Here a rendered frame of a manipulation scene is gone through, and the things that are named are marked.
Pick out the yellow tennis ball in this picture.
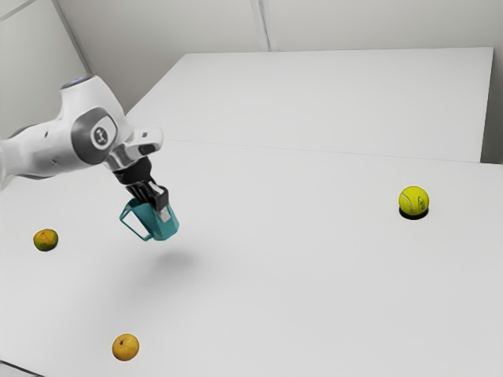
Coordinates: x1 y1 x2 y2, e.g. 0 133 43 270
398 185 431 216

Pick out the yellow-orange round fruit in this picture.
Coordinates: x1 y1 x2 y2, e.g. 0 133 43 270
112 333 140 362

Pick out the teal faceted mug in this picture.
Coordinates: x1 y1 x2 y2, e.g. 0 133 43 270
119 197 181 242

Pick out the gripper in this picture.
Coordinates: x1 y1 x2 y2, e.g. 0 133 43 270
112 156 172 224

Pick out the green-orange mandarin fruit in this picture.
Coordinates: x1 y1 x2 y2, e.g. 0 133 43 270
32 228 60 253

